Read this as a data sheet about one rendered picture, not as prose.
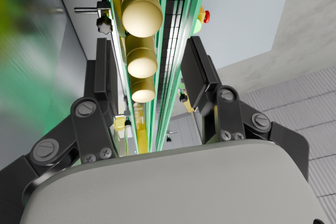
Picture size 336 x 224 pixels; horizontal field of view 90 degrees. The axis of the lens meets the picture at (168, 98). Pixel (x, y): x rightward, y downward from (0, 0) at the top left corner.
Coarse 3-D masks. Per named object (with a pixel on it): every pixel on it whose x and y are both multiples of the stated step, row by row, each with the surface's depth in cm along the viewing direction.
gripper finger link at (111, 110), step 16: (96, 48) 9; (96, 64) 8; (112, 64) 10; (96, 80) 8; (112, 80) 9; (96, 96) 8; (112, 96) 9; (112, 112) 9; (64, 128) 7; (48, 144) 7; (64, 144) 7; (32, 160) 7; (48, 160) 7
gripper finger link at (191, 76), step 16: (192, 48) 10; (192, 64) 10; (208, 64) 9; (192, 80) 11; (208, 80) 9; (192, 96) 11; (208, 96) 9; (208, 112) 10; (256, 112) 9; (256, 128) 8
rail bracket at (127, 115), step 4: (124, 100) 73; (128, 108) 72; (124, 112) 70; (128, 112) 70; (116, 116) 70; (124, 116) 69; (128, 116) 70; (128, 120) 68; (124, 124) 67; (128, 124) 67
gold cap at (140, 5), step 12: (120, 0) 14; (132, 0) 12; (144, 0) 12; (156, 0) 13; (132, 12) 13; (144, 12) 13; (156, 12) 13; (132, 24) 14; (144, 24) 14; (156, 24) 14; (144, 36) 15
